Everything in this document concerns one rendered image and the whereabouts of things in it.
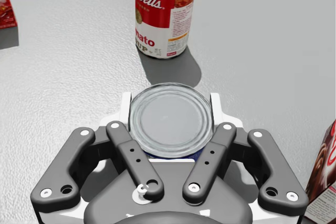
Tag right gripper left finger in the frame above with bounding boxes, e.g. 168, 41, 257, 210
30, 92, 165, 214

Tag brown and white carton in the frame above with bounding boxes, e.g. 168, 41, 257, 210
303, 119, 336, 224

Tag red carton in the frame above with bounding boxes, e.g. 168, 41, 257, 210
0, 0, 18, 30

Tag blue can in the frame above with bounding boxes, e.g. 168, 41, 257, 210
129, 83, 214, 159

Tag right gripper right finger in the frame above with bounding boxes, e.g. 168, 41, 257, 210
182, 92, 309, 214

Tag red and white can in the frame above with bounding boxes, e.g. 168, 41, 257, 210
134, 0, 199, 59

